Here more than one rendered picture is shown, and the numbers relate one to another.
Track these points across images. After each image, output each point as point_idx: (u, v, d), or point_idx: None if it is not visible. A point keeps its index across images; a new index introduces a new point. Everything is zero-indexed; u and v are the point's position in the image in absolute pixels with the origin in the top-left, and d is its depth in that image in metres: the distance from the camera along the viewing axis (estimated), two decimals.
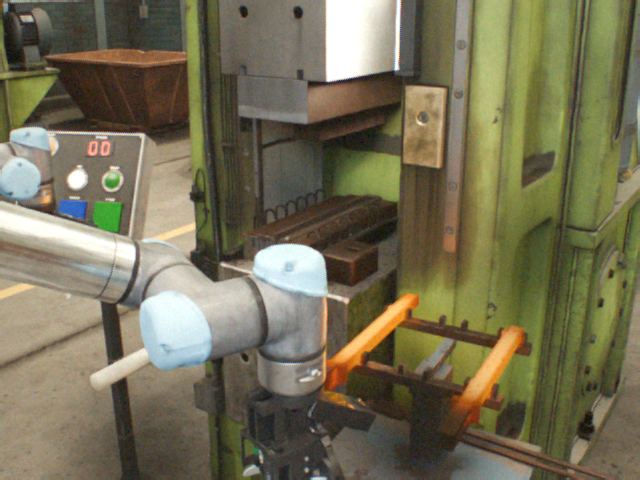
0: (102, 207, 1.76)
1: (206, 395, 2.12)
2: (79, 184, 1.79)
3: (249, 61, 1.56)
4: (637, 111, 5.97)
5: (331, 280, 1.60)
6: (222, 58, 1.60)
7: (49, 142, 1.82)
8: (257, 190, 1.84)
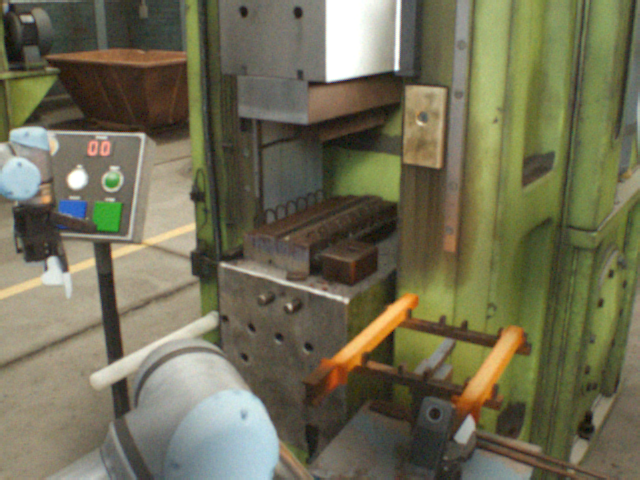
0: (102, 207, 1.76)
1: None
2: (79, 184, 1.79)
3: (249, 61, 1.56)
4: (637, 111, 5.97)
5: (331, 280, 1.60)
6: (222, 58, 1.60)
7: (49, 142, 1.82)
8: (257, 190, 1.84)
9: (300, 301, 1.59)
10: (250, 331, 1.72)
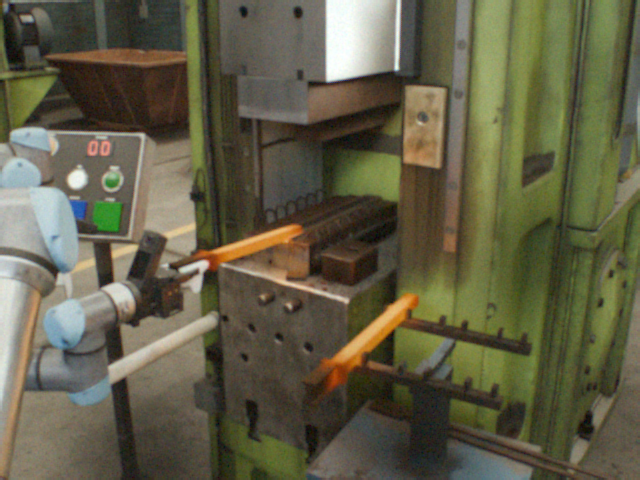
0: (102, 207, 1.76)
1: (206, 395, 2.12)
2: (79, 184, 1.79)
3: (249, 61, 1.56)
4: (637, 111, 5.97)
5: (331, 280, 1.60)
6: (222, 58, 1.60)
7: (49, 142, 1.82)
8: (257, 190, 1.84)
9: (300, 301, 1.59)
10: (250, 331, 1.72)
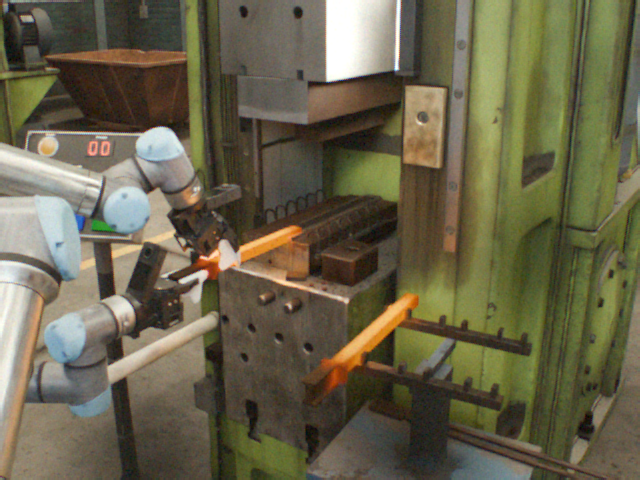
0: None
1: (206, 395, 2.12)
2: None
3: (249, 61, 1.56)
4: (637, 111, 5.97)
5: (331, 280, 1.60)
6: (222, 58, 1.60)
7: (49, 142, 1.82)
8: (257, 190, 1.84)
9: (300, 301, 1.59)
10: (250, 331, 1.72)
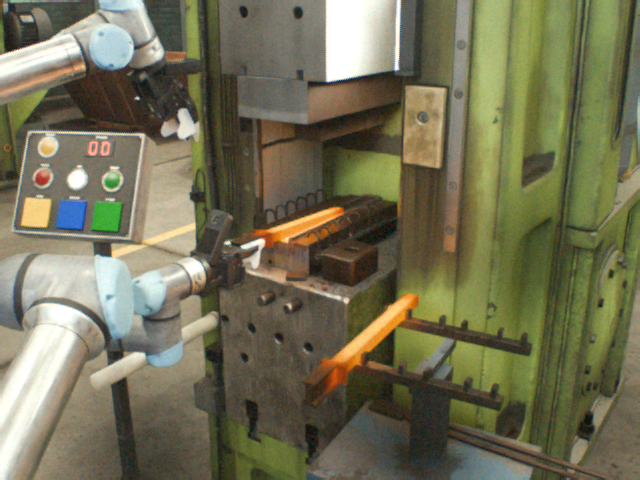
0: (102, 207, 1.76)
1: (206, 395, 2.12)
2: (79, 184, 1.79)
3: (249, 61, 1.56)
4: (637, 111, 5.97)
5: (331, 280, 1.60)
6: (222, 58, 1.60)
7: (49, 142, 1.82)
8: (257, 190, 1.84)
9: (300, 301, 1.59)
10: (250, 331, 1.72)
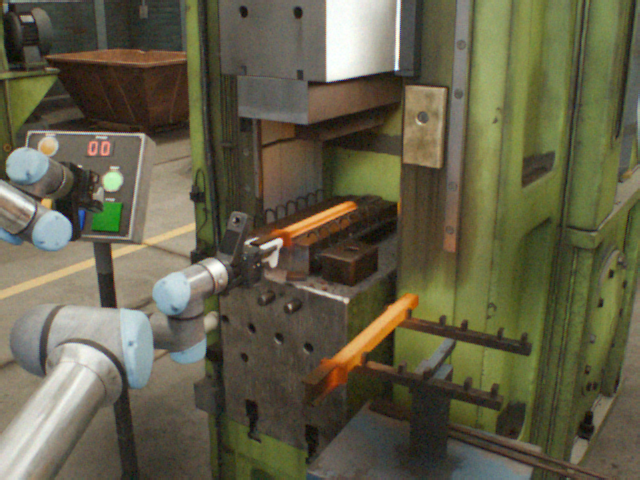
0: None
1: (206, 395, 2.12)
2: None
3: (249, 61, 1.56)
4: (637, 111, 5.97)
5: (331, 280, 1.60)
6: (222, 58, 1.60)
7: (49, 142, 1.82)
8: (257, 190, 1.84)
9: (300, 301, 1.59)
10: (250, 331, 1.72)
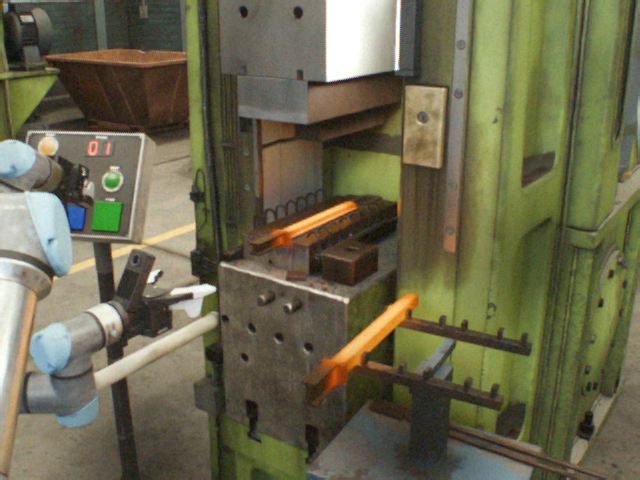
0: (102, 207, 1.76)
1: (206, 395, 2.12)
2: None
3: (249, 61, 1.56)
4: (637, 111, 5.97)
5: (331, 280, 1.60)
6: (222, 58, 1.60)
7: (49, 142, 1.82)
8: (257, 190, 1.84)
9: (300, 301, 1.59)
10: (250, 331, 1.72)
